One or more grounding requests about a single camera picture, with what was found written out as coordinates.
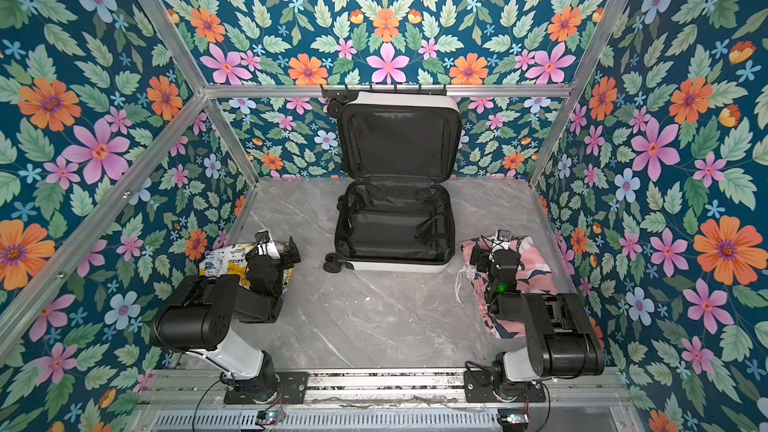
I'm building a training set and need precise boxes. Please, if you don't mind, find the pink patterned garment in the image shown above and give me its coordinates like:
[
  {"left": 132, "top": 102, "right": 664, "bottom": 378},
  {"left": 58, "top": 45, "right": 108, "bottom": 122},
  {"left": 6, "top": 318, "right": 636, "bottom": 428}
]
[{"left": 460, "top": 236, "right": 556, "bottom": 339}]

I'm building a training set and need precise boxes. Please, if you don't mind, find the white yellow blue patterned garment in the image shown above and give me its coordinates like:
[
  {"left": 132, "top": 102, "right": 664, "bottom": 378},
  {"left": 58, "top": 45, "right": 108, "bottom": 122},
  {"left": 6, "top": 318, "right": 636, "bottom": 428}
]
[{"left": 199, "top": 242, "right": 295, "bottom": 296}]

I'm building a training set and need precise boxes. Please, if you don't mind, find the white hard-shell suitcase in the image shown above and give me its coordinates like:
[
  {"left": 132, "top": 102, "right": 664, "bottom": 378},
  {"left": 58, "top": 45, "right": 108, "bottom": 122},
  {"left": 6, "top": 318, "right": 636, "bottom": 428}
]
[{"left": 323, "top": 91, "right": 462, "bottom": 273}]

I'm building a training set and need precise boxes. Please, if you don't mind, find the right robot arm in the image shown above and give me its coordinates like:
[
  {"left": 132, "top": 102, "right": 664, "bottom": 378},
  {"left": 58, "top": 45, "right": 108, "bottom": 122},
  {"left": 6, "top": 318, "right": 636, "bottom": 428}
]
[{"left": 462, "top": 236, "right": 605, "bottom": 401}]

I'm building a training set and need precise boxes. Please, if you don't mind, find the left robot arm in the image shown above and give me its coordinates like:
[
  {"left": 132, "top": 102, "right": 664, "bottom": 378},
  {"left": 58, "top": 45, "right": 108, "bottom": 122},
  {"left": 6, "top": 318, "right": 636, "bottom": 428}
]
[{"left": 150, "top": 230, "right": 301, "bottom": 404}]

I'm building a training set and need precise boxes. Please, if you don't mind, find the black hook rack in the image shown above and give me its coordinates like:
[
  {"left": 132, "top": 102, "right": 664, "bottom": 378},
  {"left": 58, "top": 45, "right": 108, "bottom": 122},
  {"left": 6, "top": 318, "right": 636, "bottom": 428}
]
[{"left": 320, "top": 84, "right": 448, "bottom": 102}]

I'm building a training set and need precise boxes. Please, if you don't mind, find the white vent grille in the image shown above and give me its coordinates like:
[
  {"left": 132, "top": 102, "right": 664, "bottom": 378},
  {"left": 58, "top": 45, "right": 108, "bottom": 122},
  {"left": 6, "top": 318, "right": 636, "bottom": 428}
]
[{"left": 151, "top": 409, "right": 501, "bottom": 431}]

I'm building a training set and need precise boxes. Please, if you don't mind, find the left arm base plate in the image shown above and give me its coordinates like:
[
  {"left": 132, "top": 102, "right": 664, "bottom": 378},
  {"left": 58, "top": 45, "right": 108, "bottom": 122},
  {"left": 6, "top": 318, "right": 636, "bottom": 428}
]
[{"left": 223, "top": 372, "right": 310, "bottom": 405}]

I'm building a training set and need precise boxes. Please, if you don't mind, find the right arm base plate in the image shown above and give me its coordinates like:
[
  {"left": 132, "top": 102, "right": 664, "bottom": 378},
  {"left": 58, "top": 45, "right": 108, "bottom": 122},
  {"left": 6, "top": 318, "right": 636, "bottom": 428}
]
[{"left": 463, "top": 369, "right": 547, "bottom": 404}]

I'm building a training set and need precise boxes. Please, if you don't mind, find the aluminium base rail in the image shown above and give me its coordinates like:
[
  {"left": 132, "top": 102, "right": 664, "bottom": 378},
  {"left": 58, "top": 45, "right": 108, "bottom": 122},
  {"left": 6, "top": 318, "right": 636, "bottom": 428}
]
[{"left": 138, "top": 368, "right": 632, "bottom": 408}]

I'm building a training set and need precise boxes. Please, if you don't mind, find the aluminium frame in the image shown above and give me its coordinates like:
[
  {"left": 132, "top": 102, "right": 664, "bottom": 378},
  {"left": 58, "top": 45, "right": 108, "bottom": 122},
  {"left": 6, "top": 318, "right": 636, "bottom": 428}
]
[{"left": 1, "top": 0, "right": 629, "bottom": 358}]

